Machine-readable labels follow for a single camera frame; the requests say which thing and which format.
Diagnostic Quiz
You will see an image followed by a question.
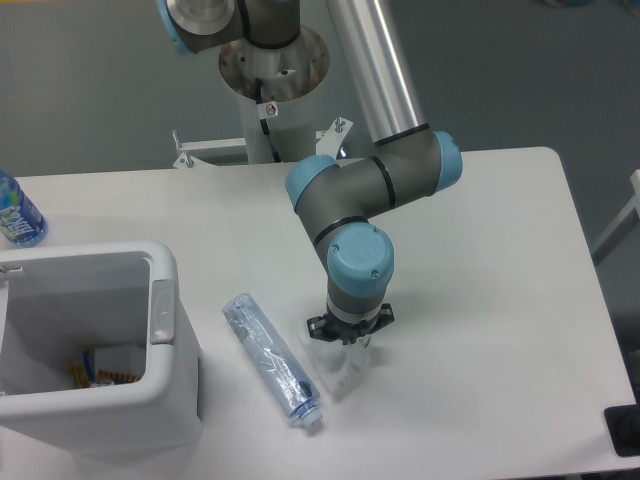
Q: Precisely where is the white plastic wrapper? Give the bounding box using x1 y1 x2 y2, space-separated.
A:
297 321 371 401

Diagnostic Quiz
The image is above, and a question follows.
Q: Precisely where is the black table clamp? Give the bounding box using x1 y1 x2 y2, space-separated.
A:
604 404 639 457

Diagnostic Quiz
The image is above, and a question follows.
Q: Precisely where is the crushed clear plastic bottle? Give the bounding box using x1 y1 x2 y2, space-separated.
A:
222 293 323 433

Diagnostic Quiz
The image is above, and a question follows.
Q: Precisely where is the white trash can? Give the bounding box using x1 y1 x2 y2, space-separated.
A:
1 241 202 456

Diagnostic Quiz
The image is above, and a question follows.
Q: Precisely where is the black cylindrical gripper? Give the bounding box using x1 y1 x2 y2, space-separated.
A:
306 303 395 348

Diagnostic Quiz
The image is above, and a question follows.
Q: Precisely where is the white frame at right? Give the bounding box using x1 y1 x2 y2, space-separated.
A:
591 170 639 266

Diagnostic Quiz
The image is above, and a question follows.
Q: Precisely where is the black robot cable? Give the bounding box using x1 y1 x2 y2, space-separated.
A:
254 77 282 164

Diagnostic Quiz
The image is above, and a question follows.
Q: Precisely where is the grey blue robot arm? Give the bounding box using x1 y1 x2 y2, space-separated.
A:
156 1 463 345

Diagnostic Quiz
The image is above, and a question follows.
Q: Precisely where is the white pedestal base frame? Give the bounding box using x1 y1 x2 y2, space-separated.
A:
172 117 354 169

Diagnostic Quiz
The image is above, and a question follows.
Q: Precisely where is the blue labelled water bottle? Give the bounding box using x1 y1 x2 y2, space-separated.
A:
1 171 48 247

